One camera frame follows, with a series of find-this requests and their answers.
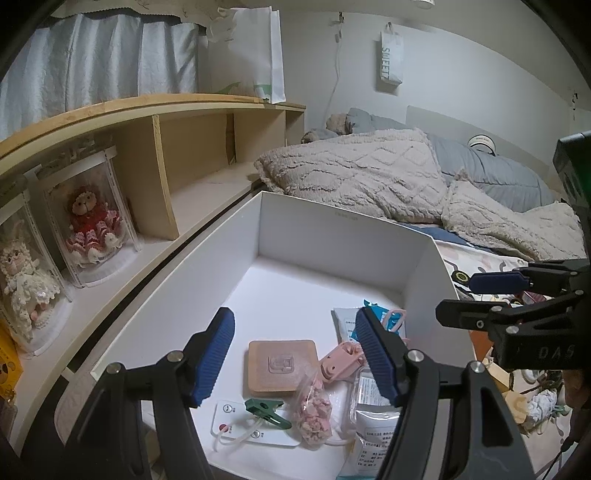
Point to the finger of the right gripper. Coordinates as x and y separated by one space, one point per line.
556 319
545 278

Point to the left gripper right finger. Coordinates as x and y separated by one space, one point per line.
482 440

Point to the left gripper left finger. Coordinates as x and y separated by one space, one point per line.
107 440

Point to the pink plastic scissors tool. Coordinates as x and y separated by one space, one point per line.
347 357

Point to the bag of pink beads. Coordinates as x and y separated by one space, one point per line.
312 415

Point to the cartoon print bed sheet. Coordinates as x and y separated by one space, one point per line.
577 394

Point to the grey pillow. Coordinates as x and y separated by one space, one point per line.
503 171

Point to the white document pouch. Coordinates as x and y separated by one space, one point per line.
369 424

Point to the blue sachet packet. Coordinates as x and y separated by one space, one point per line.
393 320

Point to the green plastic clip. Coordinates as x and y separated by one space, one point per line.
265 409

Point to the beige textured blanket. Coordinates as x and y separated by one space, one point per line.
394 174

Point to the cream dress doll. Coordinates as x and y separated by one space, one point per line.
29 289

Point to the tan square pad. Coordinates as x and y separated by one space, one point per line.
277 367

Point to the white cardboard storage box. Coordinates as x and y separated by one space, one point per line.
282 265

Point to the red dress doll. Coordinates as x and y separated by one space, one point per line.
95 229

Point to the hanging sweet paper bag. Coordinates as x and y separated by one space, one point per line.
390 60

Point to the wooden bedside shelf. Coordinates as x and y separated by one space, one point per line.
182 160

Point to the white paper shopping bag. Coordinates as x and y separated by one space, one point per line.
245 54

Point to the grey curtain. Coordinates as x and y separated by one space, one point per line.
88 59

